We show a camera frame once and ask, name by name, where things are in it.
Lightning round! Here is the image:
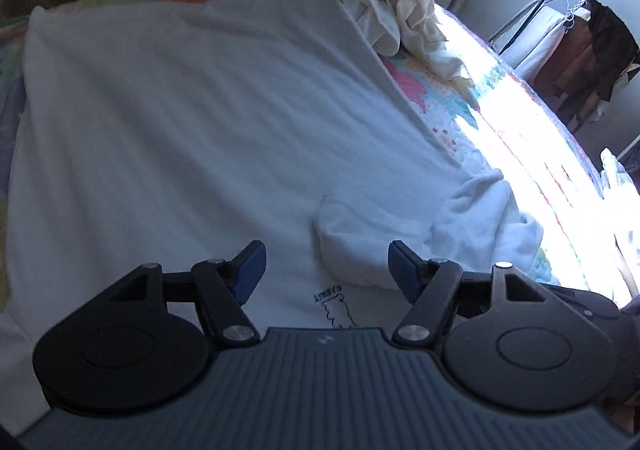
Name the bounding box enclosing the black clothes rack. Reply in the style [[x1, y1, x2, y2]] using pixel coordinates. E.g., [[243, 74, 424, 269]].
[[488, 0, 591, 54]]

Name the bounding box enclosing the brown hanging garment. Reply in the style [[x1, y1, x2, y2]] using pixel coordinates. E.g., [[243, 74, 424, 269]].
[[533, 17, 601, 126]]

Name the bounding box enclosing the cream crumpled garment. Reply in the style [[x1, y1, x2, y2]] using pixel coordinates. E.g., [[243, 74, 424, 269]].
[[340, 0, 473, 87]]

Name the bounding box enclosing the black hanging garment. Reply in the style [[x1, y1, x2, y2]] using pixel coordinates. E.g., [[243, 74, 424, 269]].
[[588, 0, 639, 101]]

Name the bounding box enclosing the white sweatshirt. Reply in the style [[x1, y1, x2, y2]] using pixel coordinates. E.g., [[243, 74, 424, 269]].
[[1, 0, 542, 434]]

